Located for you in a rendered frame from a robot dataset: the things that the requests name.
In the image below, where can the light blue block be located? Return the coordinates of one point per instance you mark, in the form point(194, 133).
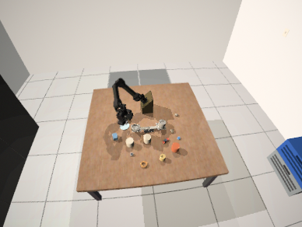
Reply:
point(115, 136)

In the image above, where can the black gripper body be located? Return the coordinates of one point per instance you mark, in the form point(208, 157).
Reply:
point(122, 122)

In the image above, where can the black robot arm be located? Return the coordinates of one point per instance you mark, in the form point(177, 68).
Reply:
point(117, 102)

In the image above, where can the white round dish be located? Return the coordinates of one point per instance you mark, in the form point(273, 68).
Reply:
point(125, 127)

